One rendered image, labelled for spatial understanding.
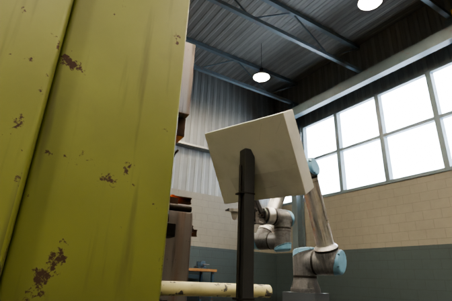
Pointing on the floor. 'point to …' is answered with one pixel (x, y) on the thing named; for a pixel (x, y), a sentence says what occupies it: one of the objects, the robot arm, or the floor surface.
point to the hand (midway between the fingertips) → (231, 206)
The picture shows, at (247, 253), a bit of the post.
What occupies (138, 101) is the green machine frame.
